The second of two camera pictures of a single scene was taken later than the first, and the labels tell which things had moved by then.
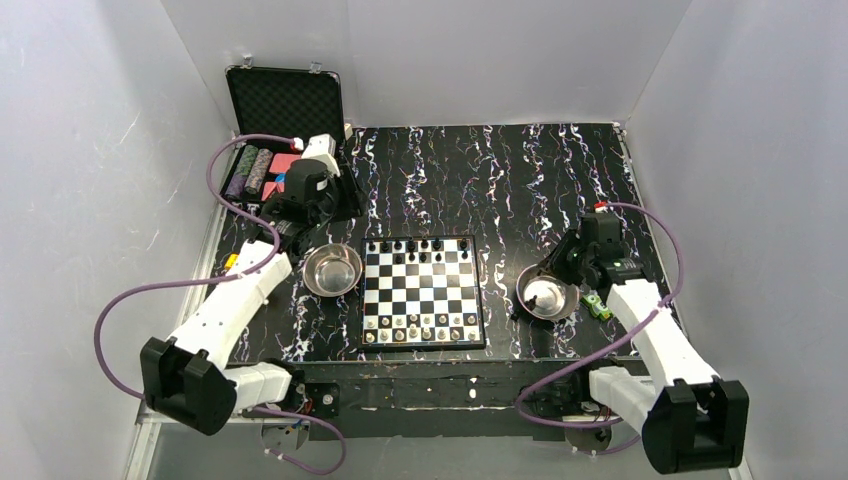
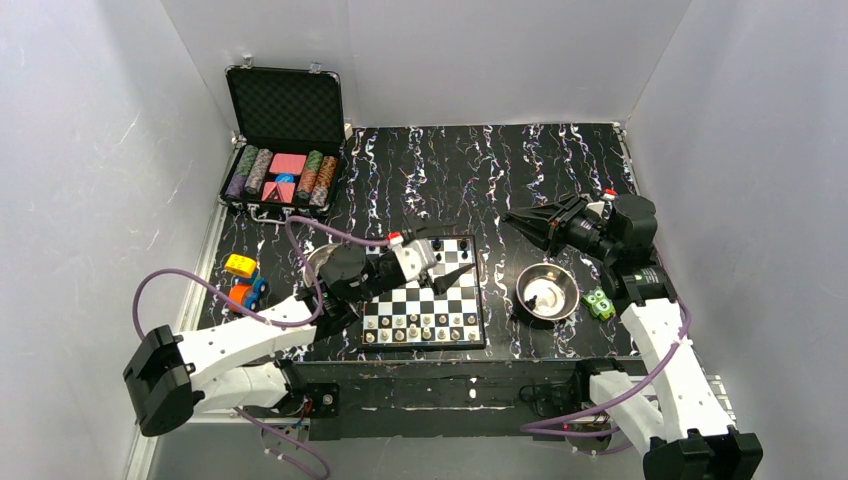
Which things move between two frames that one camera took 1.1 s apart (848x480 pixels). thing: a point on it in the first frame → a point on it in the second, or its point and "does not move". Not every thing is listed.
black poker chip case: x=275 y=101 does not move
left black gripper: x=337 y=196 → x=428 y=266
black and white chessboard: x=421 y=292 does not move
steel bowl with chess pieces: x=545 y=297 does not move
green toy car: x=594 y=303 does not move
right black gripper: x=560 y=266 → x=560 y=224
